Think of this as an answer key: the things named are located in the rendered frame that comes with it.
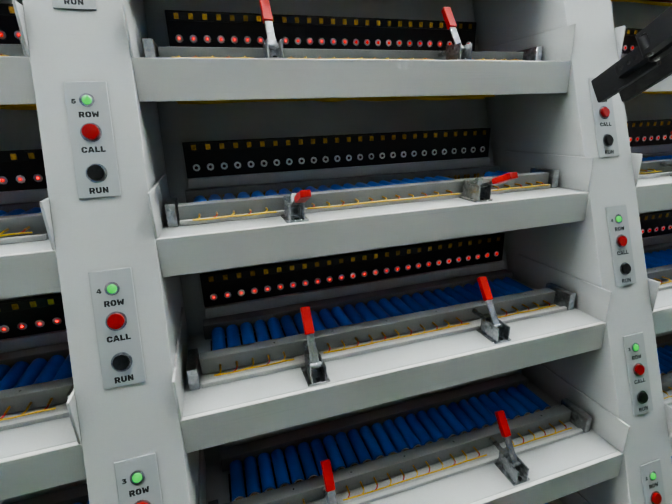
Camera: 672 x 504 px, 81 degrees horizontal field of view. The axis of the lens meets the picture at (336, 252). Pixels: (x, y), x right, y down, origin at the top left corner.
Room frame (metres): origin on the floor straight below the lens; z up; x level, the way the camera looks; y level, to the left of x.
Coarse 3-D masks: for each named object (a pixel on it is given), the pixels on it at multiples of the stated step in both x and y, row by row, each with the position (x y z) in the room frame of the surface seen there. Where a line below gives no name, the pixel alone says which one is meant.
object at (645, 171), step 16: (640, 128) 0.85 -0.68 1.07; (656, 128) 0.86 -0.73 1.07; (640, 144) 0.86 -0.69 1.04; (656, 144) 0.87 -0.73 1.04; (640, 160) 0.61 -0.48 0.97; (656, 160) 0.74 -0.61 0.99; (640, 176) 0.69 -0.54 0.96; (656, 176) 0.70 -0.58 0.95; (640, 192) 0.63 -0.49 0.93; (656, 192) 0.64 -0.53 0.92; (640, 208) 0.64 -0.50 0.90; (656, 208) 0.65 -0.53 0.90
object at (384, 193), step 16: (496, 176) 0.61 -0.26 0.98; (528, 176) 0.62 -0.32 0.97; (544, 176) 0.63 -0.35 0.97; (320, 192) 0.53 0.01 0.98; (336, 192) 0.53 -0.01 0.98; (352, 192) 0.54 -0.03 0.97; (368, 192) 0.55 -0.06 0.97; (384, 192) 0.55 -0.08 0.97; (400, 192) 0.56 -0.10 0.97; (416, 192) 0.57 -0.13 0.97; (432, 192) 0.58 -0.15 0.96; (448, 192) 0.59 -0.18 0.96; (192, 208) 0.48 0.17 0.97; (208, 208) 0.49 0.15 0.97; (224, 208) 0.50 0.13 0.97; (240, 208) 0.50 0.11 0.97; (256, 208) 0.51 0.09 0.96; (272, 208) 0.51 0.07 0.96
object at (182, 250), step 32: (448, 160) 0.72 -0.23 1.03; (480, 160) 0.74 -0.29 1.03; (512, 160) 0.73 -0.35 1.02; (544, 160) 0.66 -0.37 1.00; (576, 160) 0.61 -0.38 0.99; (160, 192) 0.50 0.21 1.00; (512, 192) 0.61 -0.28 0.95; (544, 192) 0.60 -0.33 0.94; (576, 192) 0.59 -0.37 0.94; (160, 224) 0.46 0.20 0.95; (224, 224) 0.48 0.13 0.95; (256, 224) 0.47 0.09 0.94; (288, 224) 0.47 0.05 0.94; (320, 224) 0.48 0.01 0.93; (352, 224) 0.49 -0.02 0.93; (384, 224) 0.51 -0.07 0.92; (416, 224) 0.52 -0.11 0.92; (448, 224) 0.54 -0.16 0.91; (480, 224) 0.55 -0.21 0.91; (512, 224) 0.57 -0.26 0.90; (544, 224) 0.59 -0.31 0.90; (160, 256) 0.43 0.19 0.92; (192, 256) 0.45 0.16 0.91; (224, 256) 0.46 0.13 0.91; (256, 256) 0.47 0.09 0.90; (288, 256) 0.48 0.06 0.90
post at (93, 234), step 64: (128, 0) 0.47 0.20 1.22; (64, 64) 0.41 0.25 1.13; (128, 64) 0.43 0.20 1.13; (64, 128) 0.41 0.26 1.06; (128, 128) 0.42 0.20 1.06; (64, 192) 0.41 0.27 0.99; (128, 192) 0.42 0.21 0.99; (64, 256) 0.40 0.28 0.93; (128, 256) 0.42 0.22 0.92; (128, 448) 0.41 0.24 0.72
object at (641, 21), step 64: (0, 0) 0.57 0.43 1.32; (192, 0) 0.64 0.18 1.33; (256, 0) 0.67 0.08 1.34; (320, 0) 0.70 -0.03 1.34; (384, 0) 0.73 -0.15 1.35; (448, 0) 0.77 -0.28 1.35; (0, 128) 0.56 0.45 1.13; (192, 128) 0.63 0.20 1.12; (256, 128) 0.66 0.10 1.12; (320, 128) 0.69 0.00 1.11; (384, 128) 0.73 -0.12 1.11; (448, 128) 0.76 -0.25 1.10; (320, 256) 0.68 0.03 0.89; (192, 320) 0.62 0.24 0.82
